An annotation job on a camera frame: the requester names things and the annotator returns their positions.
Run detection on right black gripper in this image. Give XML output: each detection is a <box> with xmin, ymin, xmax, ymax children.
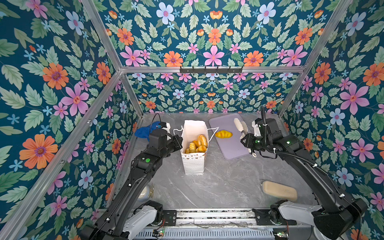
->
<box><xmin>239</xmin><ymin>133</ymin><xmax>271</xmax><ymax>152</ymax></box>

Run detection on twisted fake bread stick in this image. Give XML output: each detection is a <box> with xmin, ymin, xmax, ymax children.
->
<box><xmin>189</xmin><ymin>142</ymin><xmax>196</xmax><ymax>154</ymax></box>

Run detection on small yellow fake bread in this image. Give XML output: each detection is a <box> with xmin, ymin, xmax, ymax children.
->
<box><xmin>215</xmin><ymin>130</ymin><xmax>233</xmax><ymax>139</ymax></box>

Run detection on small striped fake bun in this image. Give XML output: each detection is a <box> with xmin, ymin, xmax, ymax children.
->
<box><xmin>196</xmin><ymin>145</ymin><xmax>207</xmax><ymax>153</ymax></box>

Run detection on white paper gift bag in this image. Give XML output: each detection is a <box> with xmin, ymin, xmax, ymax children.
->
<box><xmin>174</xmin><ymin>120</ymin><xmax>218</xmax><ymax>175</ymax></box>

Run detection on fake bagel ring bread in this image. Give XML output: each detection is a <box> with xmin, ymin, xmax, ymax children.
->
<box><xmin>198</xmin><ymin>135</ymin><xmax>208</xmax><ymax>148</ymax></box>

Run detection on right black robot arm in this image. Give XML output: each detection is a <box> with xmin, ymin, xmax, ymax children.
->
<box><xmin>234</xmin><ymin>108</ymin><xmax>368</xmax><ymax>240</ymax></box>

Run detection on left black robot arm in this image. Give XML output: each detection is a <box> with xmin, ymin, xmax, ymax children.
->
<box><xmin>79</xmin><ymin>129</ymin><xmax>183</xmax><ymax>240</ymax></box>

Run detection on lavender plastic tray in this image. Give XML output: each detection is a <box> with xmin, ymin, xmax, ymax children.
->
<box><xmin>209</xmin><ymin>114</ymin><xmax>249</xmax><ymax>160</ymax></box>

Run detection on blue cap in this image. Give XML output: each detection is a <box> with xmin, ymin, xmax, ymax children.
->
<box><xmin>135</xmin><ymin>121</ymin><xmax>161</xmax><ymax>141</ymax></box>

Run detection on small gold alarm clock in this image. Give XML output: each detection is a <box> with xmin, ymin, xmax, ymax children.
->
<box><xmin>138</xmin><ymin>184</ymin><xmax>154</xmax><ymax>202</ymax></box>

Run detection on beige oval sponge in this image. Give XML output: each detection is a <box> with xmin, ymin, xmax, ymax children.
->
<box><xmin>262</xmin><ymin>181</ymin><xmax>298</xmax><ymax>202</ymax></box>

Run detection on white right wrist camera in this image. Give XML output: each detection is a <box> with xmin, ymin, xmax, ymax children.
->
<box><xmin>252</xmin><ymin>121</ymin><xmax>262</xmax><ymax>137</ymax></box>

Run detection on black hook rail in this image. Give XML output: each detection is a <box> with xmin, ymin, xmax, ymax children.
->
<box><xmin>179</xmin><ymin>66</ymin><xmax>243</xmax><ymax>75</ymax></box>

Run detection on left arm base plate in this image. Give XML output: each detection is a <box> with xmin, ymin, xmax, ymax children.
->
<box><xmin>161</xmin><ymin>210</ymin><xmax>178</xmax><ymax>227</ymax></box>

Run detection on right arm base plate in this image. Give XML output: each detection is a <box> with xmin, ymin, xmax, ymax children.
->
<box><xmin>252</xmin><ymin>209</ymin><xmax>297</xmax><ymax>227</ymax></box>

